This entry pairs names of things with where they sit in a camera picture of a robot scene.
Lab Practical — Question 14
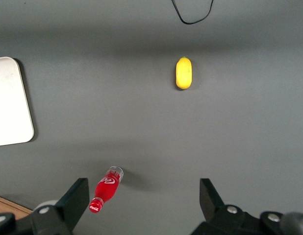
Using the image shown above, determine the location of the beige plastic tray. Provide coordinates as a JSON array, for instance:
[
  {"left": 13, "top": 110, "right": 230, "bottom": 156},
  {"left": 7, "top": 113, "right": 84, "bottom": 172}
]
[{"left": 0, "top": 56, "right": 35, "bottom": 148}]

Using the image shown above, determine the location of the red cola bottle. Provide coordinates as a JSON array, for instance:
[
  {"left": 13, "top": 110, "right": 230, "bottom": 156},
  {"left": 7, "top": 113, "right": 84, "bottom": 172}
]
[{"left": 89, "top": 165, "right": 125, "bottom": 214}]

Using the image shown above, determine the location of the black looped table cable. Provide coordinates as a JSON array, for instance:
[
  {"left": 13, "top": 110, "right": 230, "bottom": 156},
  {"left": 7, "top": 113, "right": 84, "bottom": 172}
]
[{"left": 171, "top": 0, "right": 215, "bottom": 25}]

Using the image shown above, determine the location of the yellow lemon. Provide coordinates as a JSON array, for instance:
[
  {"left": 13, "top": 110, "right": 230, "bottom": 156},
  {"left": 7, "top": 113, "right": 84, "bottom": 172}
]
[{"left": 175, "top": 56, "right": 193, "bottom": 91}]

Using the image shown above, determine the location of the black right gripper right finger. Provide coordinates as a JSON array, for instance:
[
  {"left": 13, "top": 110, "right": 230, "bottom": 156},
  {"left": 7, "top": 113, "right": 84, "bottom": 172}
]
[{"left": 190, "top": 178, "right": 263, "bottom": 235}]

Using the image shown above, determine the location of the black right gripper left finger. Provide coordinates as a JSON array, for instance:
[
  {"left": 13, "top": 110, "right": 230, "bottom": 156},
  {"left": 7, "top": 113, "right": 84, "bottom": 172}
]
[{"left": 31, "top": 178, "right": 90, "bottom": 235}]

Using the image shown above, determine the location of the wooden drawer cabinet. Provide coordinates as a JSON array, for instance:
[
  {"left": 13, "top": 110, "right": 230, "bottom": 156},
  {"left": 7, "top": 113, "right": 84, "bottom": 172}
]
[{"left": 0, "top": 194, "right": 33, "bottom": 216}]

